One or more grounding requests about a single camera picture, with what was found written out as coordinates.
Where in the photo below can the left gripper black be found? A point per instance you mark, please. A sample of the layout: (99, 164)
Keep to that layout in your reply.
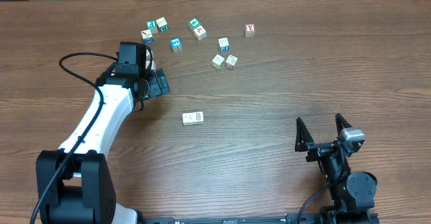
(157, 81)

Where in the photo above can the wooden block red bottom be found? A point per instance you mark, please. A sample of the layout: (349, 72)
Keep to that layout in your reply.
(189, 118)

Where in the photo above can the wooden block red edge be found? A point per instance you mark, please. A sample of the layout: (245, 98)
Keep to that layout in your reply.
(231, 62)

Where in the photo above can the blue number five block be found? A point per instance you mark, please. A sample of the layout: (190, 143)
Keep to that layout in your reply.
(176, 44)

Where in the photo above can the pineapple picture wooden block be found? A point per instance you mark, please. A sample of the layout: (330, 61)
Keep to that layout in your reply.
(199, 119)

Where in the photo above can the wooden block red side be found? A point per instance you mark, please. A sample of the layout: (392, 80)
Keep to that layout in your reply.
(153, 68)

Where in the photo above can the plain wooden picture block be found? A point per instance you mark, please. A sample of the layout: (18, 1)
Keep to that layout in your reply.
(200, 32)

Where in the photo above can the wooden block blue bottom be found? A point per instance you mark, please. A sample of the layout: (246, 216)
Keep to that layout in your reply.
(223, 44)

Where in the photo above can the wooden block blue side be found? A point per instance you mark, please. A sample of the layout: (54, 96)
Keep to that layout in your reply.
(147, 36)

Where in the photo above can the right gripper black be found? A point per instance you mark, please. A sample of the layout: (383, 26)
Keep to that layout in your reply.
(306, 143)

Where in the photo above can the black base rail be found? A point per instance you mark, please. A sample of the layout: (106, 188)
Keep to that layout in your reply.
(287, 219)

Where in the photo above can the wooden block yellow side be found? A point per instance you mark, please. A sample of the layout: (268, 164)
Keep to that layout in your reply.
(217, 61)

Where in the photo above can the red letter Y block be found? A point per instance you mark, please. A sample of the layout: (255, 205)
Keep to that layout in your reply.
(249, 30)

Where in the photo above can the green letter block left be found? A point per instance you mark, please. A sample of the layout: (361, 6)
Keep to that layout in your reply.
(152, 26)

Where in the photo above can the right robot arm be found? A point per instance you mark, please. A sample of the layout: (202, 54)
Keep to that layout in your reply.
(352, 193)

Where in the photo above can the green number four block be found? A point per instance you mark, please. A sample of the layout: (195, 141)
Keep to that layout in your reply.
(194, 23)

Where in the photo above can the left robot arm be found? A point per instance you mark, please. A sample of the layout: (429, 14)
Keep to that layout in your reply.
(74, 182)

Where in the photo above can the wooden block green side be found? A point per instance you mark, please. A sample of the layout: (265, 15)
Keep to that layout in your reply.
(162, 24)

